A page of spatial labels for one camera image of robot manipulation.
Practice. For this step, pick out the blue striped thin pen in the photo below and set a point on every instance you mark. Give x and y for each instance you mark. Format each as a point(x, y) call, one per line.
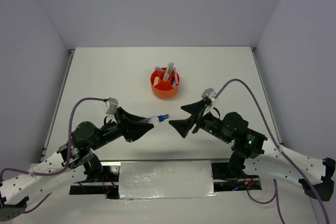
point(166, 75)

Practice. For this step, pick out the pink stapler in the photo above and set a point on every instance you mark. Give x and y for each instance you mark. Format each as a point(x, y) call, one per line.
point(156, 81)

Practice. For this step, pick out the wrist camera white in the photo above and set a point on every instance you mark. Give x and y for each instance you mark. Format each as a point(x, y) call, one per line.
point(209, 98)
point(111, 106)

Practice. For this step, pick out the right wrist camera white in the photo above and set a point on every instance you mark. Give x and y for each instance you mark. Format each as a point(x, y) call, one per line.
point(209, 98)

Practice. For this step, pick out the silver foil cover plate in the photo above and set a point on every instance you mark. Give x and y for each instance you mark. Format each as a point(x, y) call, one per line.
point(166, 180)

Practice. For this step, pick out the blue capped glue bottle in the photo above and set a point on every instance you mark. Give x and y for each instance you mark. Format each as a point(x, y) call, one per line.
point(155, 119)

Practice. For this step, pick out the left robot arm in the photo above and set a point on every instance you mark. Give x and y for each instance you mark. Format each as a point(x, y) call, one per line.
point(74, 162)

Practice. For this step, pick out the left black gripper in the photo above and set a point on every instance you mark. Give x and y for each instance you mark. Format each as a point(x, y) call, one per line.
point(130, 126)

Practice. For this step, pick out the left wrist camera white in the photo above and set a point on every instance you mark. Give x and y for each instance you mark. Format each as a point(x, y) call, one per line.
point(111, 106)

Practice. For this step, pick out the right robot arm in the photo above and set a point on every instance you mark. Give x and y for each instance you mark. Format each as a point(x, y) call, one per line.
point(254, 153)

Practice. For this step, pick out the orange round divided organizer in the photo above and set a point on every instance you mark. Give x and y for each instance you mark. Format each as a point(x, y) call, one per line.
point(164, 90)

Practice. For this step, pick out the pink purple highlighter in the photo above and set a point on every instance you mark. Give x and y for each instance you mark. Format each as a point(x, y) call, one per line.
point(158, 69)

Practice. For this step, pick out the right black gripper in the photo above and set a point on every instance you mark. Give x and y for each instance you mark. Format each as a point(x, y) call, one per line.
point(195, 108)

